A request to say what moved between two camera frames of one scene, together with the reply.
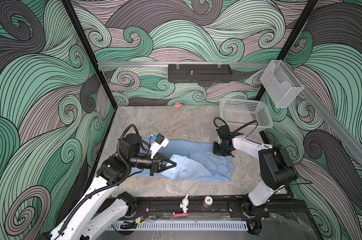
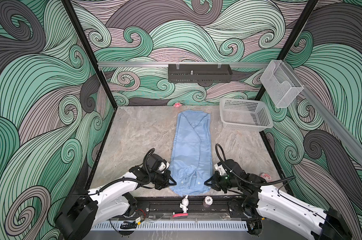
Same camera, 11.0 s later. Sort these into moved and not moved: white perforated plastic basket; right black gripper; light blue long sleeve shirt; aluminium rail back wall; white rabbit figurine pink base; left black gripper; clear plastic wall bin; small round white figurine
Moved: left black gripper; light blue long sleeve shirt; right black gripper
Not moved: clear plastic wall bin; white perforated plastic basket; small round white figurine; white rabbit figurine pink base; aluminium rail back wall
